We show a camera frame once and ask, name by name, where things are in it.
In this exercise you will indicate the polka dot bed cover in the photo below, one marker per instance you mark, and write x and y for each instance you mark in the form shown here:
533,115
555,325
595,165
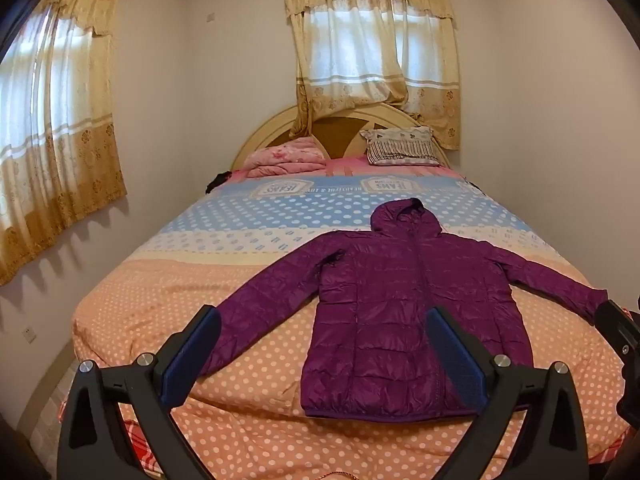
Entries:
260,280

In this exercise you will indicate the cream yellow window curtain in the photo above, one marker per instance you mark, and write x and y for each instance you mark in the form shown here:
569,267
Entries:
350,35
50,135

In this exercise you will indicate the small black item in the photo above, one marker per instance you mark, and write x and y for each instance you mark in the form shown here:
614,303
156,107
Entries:
217,181

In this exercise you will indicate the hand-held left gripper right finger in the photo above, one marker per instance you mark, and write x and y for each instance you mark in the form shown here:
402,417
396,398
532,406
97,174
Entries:
457,360

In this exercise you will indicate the pink folded quilt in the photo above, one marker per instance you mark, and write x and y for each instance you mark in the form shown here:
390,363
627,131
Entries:
285,157

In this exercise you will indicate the white wall socket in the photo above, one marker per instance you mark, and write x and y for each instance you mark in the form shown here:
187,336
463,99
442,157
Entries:
27,334

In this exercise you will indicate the striped floral pillow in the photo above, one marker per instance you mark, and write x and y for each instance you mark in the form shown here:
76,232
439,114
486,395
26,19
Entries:
400,147

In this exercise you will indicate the red checked cloth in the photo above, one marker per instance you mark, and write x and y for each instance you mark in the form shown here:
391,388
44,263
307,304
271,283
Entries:
136,440

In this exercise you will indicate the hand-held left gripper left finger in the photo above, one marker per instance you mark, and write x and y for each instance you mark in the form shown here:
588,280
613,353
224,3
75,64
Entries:
192,355

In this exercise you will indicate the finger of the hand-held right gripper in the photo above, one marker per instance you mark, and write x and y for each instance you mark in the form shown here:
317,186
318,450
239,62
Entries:
617,327

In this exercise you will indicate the purple hooded puffer jacket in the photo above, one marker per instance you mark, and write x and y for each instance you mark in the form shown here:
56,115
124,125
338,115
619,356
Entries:
380,310

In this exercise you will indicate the cream round headboard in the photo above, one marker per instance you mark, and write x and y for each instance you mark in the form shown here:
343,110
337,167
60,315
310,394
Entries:
260,135

